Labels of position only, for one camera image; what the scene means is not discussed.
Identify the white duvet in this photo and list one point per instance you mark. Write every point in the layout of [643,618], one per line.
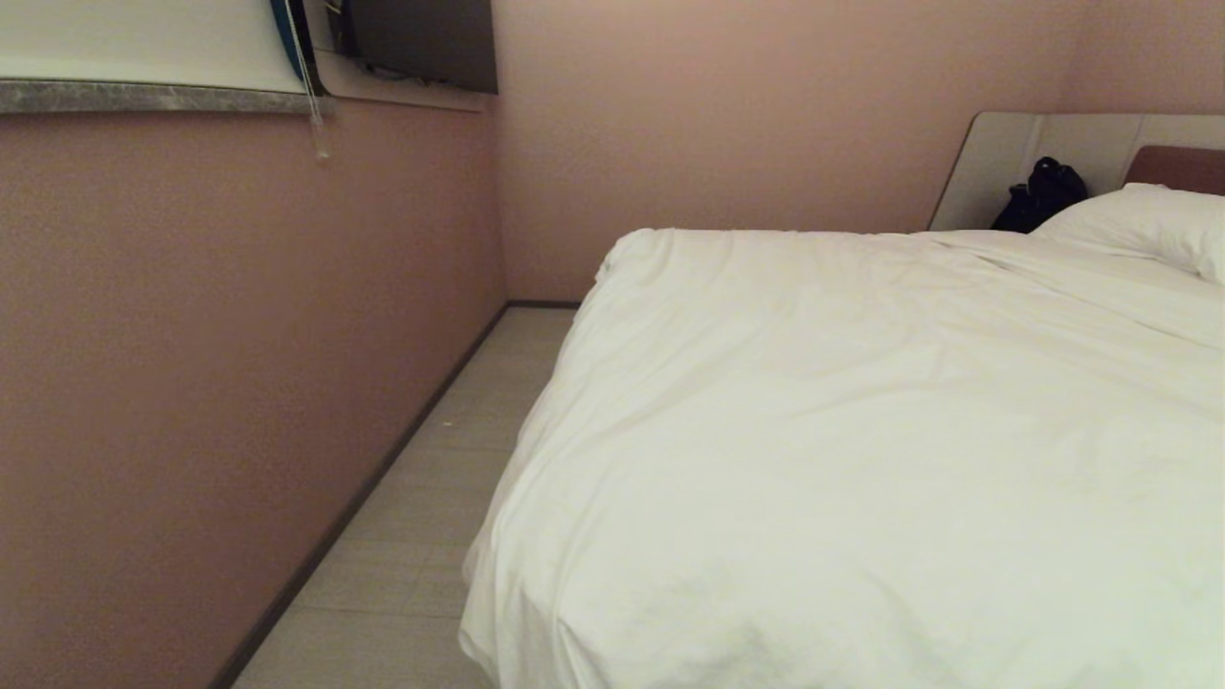
[861,459]

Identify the pale padded headboard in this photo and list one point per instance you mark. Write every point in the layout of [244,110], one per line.
[995,163]

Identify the black bag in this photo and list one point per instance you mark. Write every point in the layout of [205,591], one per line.
[1043,196]

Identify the grey stone window sill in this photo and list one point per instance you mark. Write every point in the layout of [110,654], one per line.
[144,97]

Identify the white pillow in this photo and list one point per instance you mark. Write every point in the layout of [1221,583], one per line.
[1144,222]

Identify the white roller blind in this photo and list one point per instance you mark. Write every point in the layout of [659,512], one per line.
[144,38]

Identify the brown headboard cushion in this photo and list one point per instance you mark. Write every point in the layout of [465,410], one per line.
[1182,168]

